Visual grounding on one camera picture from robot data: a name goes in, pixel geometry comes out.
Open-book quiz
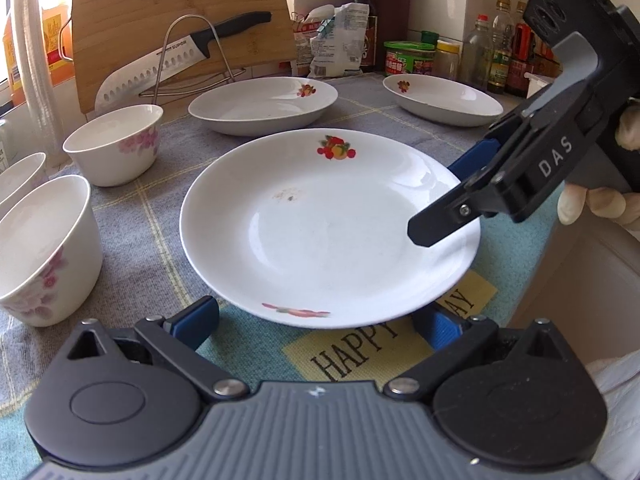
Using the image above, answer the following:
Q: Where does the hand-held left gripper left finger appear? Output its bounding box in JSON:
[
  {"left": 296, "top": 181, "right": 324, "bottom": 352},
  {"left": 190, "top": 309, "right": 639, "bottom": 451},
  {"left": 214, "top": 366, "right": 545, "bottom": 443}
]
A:
[{"left": 65, "top": 296, "right": 251, "bottom": 403}]

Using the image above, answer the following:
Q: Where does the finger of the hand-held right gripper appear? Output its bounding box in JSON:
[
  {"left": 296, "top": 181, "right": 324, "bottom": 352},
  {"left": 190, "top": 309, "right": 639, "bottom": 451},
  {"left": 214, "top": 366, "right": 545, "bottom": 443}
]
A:
[
  {"left": 447, "top": 130, "right": 503, "bottom": 182},
  {"left": 407, "top": 105, "right": 576, "bottom": 248}
]

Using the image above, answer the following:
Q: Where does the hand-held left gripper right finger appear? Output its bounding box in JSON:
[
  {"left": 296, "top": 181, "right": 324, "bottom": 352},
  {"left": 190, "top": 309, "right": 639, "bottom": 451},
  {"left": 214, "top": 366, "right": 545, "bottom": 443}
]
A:
[{"left": 384, "top": 305, "right": 568, "bottom": 403}]

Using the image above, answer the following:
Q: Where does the white fruit-print plate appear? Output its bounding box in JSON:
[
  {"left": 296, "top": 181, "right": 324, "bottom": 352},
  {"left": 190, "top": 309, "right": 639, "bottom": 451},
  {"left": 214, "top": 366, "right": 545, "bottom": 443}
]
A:
[
  {"left": 188, "top": 76, "right": 339, "bottom": 137},
  {"left": 382, "top": 74, "right": 504, "bottom": 128},
  {"left": 179, "top": 129, "right": 482, "bottom": 330}
]

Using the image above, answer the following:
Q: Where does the white floral bowl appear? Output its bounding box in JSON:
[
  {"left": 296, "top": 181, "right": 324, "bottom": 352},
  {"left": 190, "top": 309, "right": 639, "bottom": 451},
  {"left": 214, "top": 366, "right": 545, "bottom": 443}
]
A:
[
  {"left": 0, "top": 175, "right": 104, "bottom": 328},
  {"left": 62, "top": 104, "right": 164, "bottom": 187},
  {"left": 0, "top": 152, "right": 47, "bottom": 218}
]

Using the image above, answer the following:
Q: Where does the person's right hand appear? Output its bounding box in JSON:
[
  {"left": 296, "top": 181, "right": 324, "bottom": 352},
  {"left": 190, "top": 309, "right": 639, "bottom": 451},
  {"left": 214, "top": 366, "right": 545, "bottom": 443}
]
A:
[{"left": 557, "top": 105, "right": 640, "bottom": 241}]

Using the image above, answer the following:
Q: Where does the white plastic container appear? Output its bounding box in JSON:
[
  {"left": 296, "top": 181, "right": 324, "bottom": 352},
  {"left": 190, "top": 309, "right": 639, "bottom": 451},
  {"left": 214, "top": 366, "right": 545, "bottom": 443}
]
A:
[{"left": 525, "top": 72, "right": 557, "bottom": 102}]

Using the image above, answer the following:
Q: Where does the red-labelled soy sauce bottle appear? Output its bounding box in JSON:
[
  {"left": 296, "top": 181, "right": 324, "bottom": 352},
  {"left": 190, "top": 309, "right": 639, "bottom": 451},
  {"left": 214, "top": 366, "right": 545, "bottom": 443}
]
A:
[{"left": 507, "top": 2, "right": 538, "bottom": 98}]

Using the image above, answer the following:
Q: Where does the clear red-capped bottle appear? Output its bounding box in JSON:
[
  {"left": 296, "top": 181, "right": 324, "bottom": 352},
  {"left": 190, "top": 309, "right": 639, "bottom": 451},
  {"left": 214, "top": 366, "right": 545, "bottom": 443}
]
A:
[{"left": 462, "top": 14, "right": 496, "bottom": 92}]

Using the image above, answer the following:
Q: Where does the yellow-lidded jar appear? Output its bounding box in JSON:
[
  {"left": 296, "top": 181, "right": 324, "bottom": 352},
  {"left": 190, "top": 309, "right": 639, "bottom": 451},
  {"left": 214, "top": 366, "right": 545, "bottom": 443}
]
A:
[{"left": 436, "top": 40, "right": 461, "bottom": 81}]

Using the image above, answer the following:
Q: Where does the green-labelled condiment bottle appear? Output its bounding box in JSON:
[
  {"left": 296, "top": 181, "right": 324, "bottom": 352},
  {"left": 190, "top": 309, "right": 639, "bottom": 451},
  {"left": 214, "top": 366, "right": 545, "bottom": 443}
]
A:
[{"left": 487, "top": 0, "right": 516, "bottom": 95}]

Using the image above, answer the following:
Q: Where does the grey checked table mat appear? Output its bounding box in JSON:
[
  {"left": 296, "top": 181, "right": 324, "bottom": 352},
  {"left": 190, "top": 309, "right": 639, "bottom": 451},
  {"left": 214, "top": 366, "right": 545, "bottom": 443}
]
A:
[{"left": 0, "top": 72, "right": 568, "bottom": 418}]

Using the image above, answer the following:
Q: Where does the green-lidded jar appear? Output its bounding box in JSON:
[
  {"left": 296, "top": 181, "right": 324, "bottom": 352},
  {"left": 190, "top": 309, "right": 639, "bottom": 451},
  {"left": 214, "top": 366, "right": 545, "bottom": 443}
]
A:
[{"left": 384, "top": 41, "right": 436, "bottom": 77}]

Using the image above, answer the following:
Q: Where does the dark red knife holder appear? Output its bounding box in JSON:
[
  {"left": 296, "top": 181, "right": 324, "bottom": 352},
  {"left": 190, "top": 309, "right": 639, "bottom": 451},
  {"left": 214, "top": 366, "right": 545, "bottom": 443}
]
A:
[{"left": 369, "top": 0, "right": 412, "bottom": 73}]

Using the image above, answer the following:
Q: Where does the white and blue food bag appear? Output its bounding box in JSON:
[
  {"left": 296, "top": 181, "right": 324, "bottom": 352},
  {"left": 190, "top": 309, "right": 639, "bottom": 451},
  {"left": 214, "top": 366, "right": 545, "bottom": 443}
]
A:
[{"left": 310, "top": 4, "right": 375, "bottom": 79}]

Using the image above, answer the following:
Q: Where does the person's light jacket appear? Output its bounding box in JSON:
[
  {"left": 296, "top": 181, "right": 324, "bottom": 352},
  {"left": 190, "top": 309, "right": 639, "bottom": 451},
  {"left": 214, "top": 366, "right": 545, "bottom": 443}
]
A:
[{"left": 585, "top": 347, "right": 640, "bottom": 480}]

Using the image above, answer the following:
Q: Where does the red and white food bag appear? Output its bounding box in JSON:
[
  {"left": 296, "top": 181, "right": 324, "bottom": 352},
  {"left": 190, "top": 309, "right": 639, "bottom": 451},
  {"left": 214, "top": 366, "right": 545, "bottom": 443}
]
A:
[{"left": 291, "top": 4, "right": 336, "bottom": 78}]

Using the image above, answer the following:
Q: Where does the clear plastic wrap roll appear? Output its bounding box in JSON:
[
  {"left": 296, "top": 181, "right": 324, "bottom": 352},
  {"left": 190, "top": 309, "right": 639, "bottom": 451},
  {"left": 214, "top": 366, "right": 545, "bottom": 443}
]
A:
[{"left": 11, "top": 0, "right": 62, "bottom": 161}]

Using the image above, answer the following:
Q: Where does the black-handled kitchen knife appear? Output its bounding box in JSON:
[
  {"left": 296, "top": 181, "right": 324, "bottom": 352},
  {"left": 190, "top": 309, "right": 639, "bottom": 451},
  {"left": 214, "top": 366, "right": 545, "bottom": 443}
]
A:
[{"left": 94, "top": 11, "right": 273, "bottom": 113}]

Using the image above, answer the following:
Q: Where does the metal wire rack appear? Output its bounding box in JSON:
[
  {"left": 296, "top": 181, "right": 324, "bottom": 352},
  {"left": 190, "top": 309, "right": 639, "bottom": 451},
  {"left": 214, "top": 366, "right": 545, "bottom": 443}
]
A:
[{"left": 137, "top": 15, "right": 247, "bottom": 106}]

